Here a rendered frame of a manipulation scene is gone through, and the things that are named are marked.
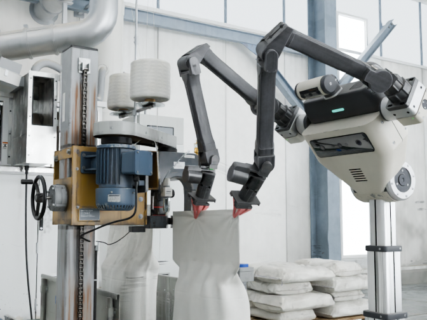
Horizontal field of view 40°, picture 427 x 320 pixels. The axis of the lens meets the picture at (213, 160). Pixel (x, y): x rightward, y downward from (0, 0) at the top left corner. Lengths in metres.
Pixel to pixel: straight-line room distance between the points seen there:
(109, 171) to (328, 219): 6.14
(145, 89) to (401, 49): 8.28
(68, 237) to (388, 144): 1.27
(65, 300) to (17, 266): 2.72
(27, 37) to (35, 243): 1.69
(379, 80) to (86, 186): 1.18
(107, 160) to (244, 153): 5.61
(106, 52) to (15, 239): 2.01
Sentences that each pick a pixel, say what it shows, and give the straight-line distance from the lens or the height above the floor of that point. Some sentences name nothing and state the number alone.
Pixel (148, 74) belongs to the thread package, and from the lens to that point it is 2.34.
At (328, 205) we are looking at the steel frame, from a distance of 8.17.
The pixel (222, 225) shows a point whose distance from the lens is 2.19.
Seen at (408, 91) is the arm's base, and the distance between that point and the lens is 2.06.
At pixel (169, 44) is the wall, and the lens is 7.42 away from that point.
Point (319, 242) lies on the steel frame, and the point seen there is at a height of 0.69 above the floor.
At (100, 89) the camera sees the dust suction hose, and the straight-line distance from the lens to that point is 5.67.
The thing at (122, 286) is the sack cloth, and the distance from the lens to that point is 2.80.
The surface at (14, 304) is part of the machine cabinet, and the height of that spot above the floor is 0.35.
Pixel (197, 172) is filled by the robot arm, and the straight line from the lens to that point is 2.27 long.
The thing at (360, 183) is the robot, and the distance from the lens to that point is 2.36.
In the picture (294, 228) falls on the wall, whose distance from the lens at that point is 8.24.
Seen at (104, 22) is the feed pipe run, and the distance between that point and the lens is 5.03.
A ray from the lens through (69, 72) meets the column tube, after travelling 2.49.
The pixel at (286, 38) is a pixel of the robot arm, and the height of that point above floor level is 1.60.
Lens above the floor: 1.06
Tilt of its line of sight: 6 degrees up
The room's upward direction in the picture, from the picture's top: straight up
